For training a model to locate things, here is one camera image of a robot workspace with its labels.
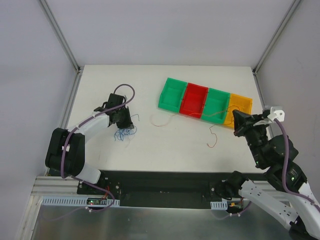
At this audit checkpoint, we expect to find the coloured wire bundle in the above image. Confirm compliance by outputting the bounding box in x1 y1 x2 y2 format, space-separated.
113 114 140 148

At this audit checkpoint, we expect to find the orange red thin wire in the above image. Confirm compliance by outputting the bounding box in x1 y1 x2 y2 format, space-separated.
150 104 242 149

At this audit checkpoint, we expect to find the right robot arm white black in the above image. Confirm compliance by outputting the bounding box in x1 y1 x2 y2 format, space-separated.
216 106 320 240

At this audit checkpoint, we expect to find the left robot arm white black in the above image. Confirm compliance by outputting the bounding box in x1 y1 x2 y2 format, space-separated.
45 93 134 195

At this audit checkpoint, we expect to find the yellow plastic bin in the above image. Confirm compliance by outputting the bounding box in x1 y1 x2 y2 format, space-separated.
223 93 253 129

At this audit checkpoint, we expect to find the right green plastic bin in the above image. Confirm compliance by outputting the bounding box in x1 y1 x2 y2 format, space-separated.
201 88 230 124

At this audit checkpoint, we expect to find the green plastic bin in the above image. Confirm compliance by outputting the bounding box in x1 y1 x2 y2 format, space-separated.
158 77 188 113
201 88 230 124

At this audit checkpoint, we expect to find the red plastic bin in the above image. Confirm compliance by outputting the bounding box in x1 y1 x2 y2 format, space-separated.
179 83 209 119

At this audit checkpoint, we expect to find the left green plastic bin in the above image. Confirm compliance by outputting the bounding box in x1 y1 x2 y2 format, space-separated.
158 77 188 113

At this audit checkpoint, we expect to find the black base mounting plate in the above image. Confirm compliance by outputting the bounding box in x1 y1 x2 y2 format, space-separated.
76 169 253 210

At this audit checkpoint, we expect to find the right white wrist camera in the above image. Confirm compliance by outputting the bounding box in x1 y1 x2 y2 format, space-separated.
262 106 285 124

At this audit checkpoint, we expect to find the right white cable duct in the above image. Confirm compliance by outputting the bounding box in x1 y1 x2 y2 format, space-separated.
210 200 228 211

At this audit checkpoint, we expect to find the white cable duct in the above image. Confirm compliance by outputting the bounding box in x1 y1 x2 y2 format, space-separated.
210 200 228 211
42 196 120 208

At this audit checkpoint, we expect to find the left aluminium frame post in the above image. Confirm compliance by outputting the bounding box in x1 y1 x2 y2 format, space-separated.
38 0 85 75

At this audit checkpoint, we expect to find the aluminium frame post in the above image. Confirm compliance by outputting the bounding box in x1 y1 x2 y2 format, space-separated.
38 0 85 75
252 0 303 76

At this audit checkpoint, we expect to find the left white cable duct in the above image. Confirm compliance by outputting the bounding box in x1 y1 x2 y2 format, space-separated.
42 196 120 208

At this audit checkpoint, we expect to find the right aluminium frame post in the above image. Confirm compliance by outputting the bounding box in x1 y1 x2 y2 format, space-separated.
252 0 303 76

